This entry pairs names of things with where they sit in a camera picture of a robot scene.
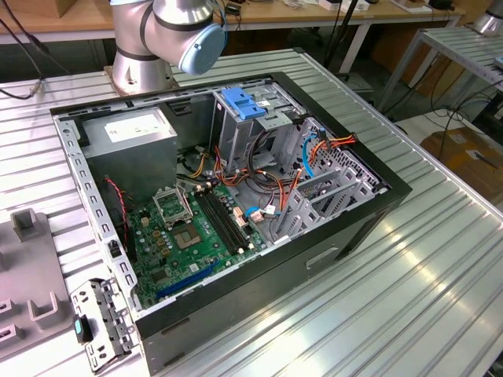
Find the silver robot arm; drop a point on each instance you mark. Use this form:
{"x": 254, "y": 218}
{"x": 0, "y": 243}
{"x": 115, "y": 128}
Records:
{"x": 133, "y": 39}

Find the grey disk bay cage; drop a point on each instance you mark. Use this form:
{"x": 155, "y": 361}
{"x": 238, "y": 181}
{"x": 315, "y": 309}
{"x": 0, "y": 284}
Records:
{"x": 367, "y": 186}

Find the black RAM slot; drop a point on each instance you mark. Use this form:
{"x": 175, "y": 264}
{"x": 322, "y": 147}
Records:
{"x": 236, "y": 220}
{"x": 214, "y": 220}
{"x": 228, "y": 220}
{"x": 221, "y": 220}

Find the grey optical drive cage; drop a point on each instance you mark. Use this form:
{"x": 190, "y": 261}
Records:
{"x": 232, "y": 137}

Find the thin locking lever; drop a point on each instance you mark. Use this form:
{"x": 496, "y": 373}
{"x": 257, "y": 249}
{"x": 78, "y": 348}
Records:
{"x": 183, "y": 196}

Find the CPU socket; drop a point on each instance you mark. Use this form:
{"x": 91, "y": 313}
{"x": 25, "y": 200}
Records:
{"x": 186, "y": 236}

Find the blue plastic drive latch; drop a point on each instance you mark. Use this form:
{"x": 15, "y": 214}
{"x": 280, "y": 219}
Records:
{"x": 243, "y": 106}

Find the green motherboard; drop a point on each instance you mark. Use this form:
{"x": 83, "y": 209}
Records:
{"x": 204, "y": 257}

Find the black PC case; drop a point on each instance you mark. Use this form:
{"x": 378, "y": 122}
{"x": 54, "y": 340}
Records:
{"x": 236, "y": 298}

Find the blue expansion slot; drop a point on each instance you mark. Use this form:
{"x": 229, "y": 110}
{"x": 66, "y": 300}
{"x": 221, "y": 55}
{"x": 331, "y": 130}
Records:
{"x": 184, "y": 282}

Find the grey power supply unit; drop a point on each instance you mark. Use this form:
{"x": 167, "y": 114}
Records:
{"x": 129, "y": 165}

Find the small black case clip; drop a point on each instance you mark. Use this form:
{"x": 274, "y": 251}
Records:
{"x": 114, "y": 249}

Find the wooden desk white legs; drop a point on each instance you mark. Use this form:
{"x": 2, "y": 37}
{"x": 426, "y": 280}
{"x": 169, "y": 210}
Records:
{"x": 283, "y": 13}

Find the black tripod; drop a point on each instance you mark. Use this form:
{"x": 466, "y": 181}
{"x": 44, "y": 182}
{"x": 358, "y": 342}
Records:
{"x": 342, "y": 23}

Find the small white box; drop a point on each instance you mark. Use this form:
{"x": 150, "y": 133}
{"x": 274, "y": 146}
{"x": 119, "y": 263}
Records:
{"x": 328, "y": 4}

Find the large cardboard box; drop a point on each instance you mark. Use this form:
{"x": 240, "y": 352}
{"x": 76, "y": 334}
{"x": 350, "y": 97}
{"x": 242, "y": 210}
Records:
{"x": 463, "y": 157}

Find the teal and black clip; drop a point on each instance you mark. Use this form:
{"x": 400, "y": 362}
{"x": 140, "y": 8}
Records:
{"x": 81, "y": 329}

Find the grey parts rack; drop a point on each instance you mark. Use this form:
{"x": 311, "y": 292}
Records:
{"x": 31, "y": 267}

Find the metal slat side table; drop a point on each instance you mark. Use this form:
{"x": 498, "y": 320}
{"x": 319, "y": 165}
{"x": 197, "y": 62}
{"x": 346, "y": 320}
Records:
{"x": 471, "y": 55}

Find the brown box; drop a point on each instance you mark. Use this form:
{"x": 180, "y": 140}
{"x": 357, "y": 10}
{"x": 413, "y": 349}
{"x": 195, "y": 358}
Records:
{"x": 63, "y": 8}

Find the small black device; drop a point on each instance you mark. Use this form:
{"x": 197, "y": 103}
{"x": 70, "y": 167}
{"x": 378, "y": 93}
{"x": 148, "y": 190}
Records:
{"x": 442, "y": 4}

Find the metal expansion card bracket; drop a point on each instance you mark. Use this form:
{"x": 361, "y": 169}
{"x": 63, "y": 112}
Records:
{"x": 114, "y": 314}

